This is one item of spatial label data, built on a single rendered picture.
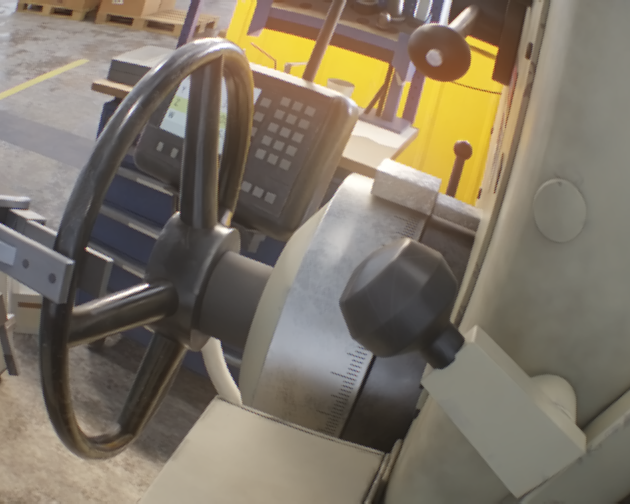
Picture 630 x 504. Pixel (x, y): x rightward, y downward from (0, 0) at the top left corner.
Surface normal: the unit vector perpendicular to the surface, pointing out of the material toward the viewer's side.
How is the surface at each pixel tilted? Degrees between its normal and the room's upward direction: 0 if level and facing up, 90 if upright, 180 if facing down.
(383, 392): 71
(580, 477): 90
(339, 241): 33
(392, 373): 64
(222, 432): 0
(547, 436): 90
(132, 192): 90
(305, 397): 81
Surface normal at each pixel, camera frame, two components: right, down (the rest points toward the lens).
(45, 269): -0.15, 0.00
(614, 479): -0.26, 0.36
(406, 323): -0.01, 0.35
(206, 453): 0.25, -0.87
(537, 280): -0.52, 0.25
